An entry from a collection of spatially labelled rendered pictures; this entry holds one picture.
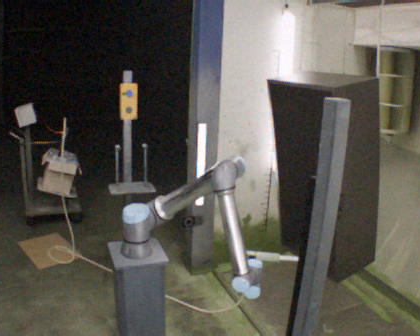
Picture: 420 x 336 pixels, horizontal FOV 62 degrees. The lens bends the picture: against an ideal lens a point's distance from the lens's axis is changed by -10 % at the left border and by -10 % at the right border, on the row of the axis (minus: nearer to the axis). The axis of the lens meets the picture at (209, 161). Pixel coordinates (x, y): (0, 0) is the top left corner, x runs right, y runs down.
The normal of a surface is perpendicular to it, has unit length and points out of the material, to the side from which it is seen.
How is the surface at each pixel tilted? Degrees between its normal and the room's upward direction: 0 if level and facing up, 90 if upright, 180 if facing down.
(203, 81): 90
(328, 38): 90
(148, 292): 90
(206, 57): 90
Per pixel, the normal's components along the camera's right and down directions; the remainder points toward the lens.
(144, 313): 0.36, 0.25
